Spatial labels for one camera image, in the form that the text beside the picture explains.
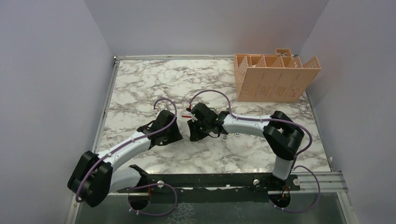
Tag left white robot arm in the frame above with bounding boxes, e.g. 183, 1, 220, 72
67, 110, 182, 207

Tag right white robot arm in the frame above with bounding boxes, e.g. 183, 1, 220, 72
187, 103, 304, 190

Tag red white staple box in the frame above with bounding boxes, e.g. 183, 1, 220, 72
182, 110, 191, 118

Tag orange desk organizer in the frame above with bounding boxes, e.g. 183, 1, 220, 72
233, 49, 321, 103

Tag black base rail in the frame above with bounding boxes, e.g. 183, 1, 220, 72
118, 173, 300, 203

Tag aluminium table frame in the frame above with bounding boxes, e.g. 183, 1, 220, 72
65, 55, 356, 224

